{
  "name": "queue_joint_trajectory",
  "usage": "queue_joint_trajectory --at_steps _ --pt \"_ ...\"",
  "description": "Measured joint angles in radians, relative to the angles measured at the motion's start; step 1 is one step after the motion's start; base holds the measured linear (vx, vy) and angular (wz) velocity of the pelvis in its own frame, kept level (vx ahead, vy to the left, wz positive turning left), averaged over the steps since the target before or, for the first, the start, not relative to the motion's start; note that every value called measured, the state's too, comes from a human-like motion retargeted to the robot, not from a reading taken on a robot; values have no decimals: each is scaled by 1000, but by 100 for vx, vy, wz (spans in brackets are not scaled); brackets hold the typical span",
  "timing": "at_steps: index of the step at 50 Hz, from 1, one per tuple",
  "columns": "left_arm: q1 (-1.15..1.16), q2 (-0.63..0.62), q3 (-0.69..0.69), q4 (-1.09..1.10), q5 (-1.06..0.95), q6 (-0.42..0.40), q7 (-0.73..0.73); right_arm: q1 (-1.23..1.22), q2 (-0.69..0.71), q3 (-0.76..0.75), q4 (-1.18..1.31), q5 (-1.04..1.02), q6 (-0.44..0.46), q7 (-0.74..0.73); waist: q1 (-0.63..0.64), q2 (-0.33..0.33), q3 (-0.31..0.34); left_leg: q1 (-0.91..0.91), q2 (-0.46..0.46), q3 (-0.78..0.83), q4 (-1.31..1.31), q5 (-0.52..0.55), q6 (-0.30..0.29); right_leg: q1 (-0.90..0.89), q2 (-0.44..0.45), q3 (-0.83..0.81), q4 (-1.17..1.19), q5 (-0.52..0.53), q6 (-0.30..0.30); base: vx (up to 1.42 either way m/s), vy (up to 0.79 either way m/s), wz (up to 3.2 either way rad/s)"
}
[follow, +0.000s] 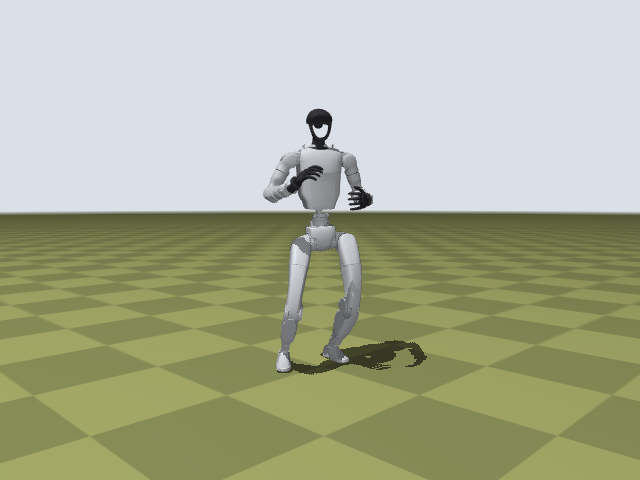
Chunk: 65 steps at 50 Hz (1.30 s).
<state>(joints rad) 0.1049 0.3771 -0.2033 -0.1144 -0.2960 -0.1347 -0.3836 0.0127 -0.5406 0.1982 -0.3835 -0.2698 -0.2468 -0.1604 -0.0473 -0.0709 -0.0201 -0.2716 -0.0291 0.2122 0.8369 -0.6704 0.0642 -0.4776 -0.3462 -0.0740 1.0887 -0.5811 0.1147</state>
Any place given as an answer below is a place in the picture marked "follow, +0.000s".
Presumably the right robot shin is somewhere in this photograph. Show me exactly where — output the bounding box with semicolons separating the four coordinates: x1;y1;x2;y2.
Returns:
280;304;298;353

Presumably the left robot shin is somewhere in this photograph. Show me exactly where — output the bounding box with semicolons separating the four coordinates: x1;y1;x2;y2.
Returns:
327;307;360;350

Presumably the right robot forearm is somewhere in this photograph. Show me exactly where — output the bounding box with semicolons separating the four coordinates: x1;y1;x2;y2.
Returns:
263;179;298;201

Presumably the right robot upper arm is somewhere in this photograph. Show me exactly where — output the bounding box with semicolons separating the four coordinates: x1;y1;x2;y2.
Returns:
263;151;301;203

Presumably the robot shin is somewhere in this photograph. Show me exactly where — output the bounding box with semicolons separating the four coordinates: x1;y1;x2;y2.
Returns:
327;307;360;350
280;304;298;353

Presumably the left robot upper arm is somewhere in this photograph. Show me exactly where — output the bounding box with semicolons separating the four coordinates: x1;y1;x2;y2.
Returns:
340;151;363;202

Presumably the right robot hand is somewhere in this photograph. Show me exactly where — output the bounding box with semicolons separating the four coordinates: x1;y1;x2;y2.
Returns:
287;165;324;193

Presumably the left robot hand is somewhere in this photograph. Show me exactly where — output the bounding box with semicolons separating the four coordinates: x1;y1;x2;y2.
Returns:
348;186;372;210

